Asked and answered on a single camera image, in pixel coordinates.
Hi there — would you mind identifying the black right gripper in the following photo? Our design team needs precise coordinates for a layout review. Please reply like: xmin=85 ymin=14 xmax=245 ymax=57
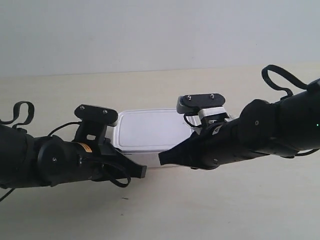
xmin=158 ymin=119 xmax=240 ymax=170

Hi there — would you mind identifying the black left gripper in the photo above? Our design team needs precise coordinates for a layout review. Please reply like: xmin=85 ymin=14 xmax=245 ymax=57
xmin=72 ymin=140 xmax=147 ymax=182

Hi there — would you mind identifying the white lidded plastic container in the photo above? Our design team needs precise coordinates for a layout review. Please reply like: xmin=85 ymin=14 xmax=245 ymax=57
xmin=111 ymin=108 xmax=193 ymax=168

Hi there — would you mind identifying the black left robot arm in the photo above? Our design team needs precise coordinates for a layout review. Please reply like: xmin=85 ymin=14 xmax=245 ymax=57
xmin=0 ymin=123 xmax=147 ymax=189

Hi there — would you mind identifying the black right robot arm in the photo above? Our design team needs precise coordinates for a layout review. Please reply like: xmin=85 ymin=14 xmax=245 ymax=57
xmin=158 ymin=80 xmax=320 ymax=170

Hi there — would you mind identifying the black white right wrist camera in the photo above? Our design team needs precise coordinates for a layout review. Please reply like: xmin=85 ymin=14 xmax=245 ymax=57
xmin=176 ymin=93 xmax=229 ymax=128

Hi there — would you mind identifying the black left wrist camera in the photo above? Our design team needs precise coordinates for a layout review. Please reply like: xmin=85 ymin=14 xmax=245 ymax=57
xmin=73 ymin=104 xmax=119 ymax=145

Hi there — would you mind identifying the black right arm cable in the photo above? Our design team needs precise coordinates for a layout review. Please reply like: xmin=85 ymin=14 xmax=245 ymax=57
xmin=261 ymin=64 xmax=320 ymax=158

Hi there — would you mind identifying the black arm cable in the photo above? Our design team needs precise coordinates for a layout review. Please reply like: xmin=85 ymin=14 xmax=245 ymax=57
xmin=261 ymin=64 xmax=320 ymax=158
xmin=0 ymin=101 xmax=132 ymax=201

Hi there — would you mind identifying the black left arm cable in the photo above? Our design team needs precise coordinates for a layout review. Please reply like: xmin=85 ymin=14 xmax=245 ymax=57
xmin=0 ymin=101 xmax=132 ymax=201

